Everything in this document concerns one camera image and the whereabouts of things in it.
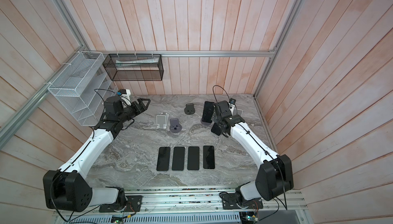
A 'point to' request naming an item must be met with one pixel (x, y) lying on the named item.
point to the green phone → (178, 160)
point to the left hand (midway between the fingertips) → (147, 105)
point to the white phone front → (209, 157)
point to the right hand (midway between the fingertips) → (223, 116)
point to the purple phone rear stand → (208, 113)
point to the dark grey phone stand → (189, 109)
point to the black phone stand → (193, 158)
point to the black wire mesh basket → (134, 67)
